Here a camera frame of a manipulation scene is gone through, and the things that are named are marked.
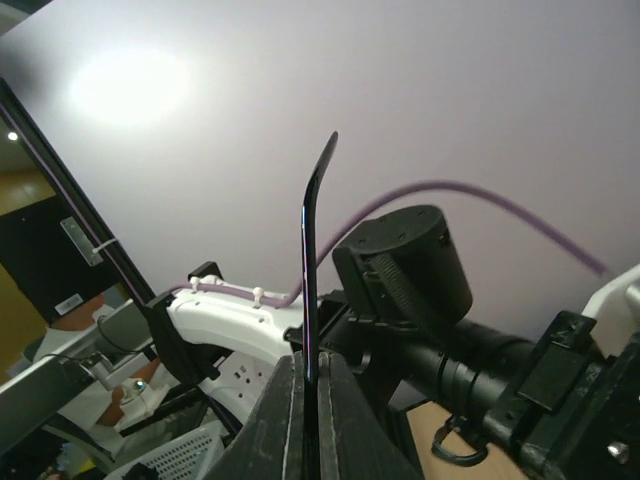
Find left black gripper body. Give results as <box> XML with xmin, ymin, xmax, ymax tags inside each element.
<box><xmin>482</xmin><ymin>311</ymin><xmax>639</xmax><ymax>479</ymax></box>

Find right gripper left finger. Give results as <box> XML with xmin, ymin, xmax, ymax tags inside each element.
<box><xmin>204</xmin><ymin>353</ymin><xmax>305</xmax><ymax>480</ymax></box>

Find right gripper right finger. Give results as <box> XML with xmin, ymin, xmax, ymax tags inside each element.
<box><xmin>318</xmin><ymin>353</ymin><xmax>421</xmax><ymax>480</ymax></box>

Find black round sunglasses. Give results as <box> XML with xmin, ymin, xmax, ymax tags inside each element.
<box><xmin>301</xmin><ymin>131</ymin><xmax>339</xmax><ymax>479</ymax></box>

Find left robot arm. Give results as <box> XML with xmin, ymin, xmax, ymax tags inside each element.
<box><xmin>146</xmin><ymin>205</ymin><xmax>639</xmax><ymax>479</ymax></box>

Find white plastic basket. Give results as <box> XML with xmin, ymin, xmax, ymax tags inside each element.
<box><xmin>106</xmin><ymin>420</ymin><xmax>226</xmax><ymax>480</ymax></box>

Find person in white shirt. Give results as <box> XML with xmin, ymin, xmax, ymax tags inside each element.
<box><xmin>29</xmin><ymin>292</ymin><xmax>171</xmax><ymax>436</ymax></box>

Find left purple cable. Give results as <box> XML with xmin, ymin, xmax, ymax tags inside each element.
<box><xmin>172</xmin><ymin>179</ymin><xmax>611</xmax><ymax>311</ymax></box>

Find left black frame post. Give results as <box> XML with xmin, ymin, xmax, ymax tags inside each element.
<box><xmin>1</xmin><ymin>78</ymin><xmax>155</xmax><ymax>308</ymax></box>

